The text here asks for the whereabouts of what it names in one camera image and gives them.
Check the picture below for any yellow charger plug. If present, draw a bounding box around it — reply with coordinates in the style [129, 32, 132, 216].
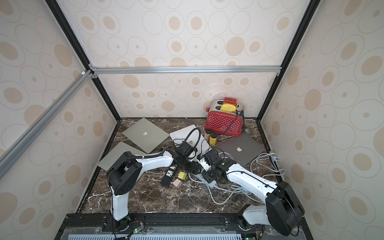
[178, 171, 189, 181]

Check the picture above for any black charger cable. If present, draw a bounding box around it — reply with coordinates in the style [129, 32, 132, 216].
[155, 137, 205, 181]

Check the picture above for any pink charger plug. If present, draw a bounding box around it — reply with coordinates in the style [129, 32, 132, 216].
[173, 179, 183, 189]

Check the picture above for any black power strip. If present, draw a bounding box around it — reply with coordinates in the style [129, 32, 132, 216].
[161, 164, 178, 188]

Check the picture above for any light blue power strip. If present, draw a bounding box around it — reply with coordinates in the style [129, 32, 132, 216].
[194, 174, 217, 189]

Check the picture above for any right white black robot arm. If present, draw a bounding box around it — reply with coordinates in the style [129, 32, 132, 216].
[197, 150, 305, 236]

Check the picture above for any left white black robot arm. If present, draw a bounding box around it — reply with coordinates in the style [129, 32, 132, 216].
[107, 142, 197, 222]

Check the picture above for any white laptop centre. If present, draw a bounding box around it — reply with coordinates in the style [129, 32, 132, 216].
[170, 125, 210, 161]

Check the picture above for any dark grey laptop right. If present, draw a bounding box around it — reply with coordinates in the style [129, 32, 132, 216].
[218, 133, 266, 167]

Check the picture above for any silver laptop back left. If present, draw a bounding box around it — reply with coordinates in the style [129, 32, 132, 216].
[123, 118, 169, 154]

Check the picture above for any silver laptop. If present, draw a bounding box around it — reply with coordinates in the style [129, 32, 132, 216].
[98, 142, 146, 171]
[123, 118, 169, 154]

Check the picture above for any silver laptop front left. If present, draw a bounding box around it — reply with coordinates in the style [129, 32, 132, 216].
[98, 142, 146, 171]

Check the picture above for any yellow bottle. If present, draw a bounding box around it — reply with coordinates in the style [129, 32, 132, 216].
[209, 132, 218, 147]

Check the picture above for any brown lid bottle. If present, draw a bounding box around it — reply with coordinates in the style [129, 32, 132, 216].
[204, 129, 212, 142]

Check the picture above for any red toaster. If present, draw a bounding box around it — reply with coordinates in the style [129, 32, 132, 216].
[205, 99, 245, 137]

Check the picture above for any yellow toast toy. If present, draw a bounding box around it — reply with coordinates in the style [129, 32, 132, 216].
[220, 103, 237, 113]

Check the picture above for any red toast toy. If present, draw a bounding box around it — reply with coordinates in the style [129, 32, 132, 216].
[223, 97, 238, 106]

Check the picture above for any white cable bundle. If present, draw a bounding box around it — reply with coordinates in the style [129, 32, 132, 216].
[188, 151, 286, 206]

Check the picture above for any black toaster cable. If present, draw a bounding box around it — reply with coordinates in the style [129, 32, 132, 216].
[223, 109, 250, 136]

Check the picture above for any horizontal aluminium frame bar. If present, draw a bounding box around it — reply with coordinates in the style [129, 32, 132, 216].
[92, 66, 282, 75]

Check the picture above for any diagonal aluminium frame bar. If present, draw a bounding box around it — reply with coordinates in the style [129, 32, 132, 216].
[1, 70, 93, 177]

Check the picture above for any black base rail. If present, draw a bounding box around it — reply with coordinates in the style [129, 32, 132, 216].
[55, 214, 313, 240]

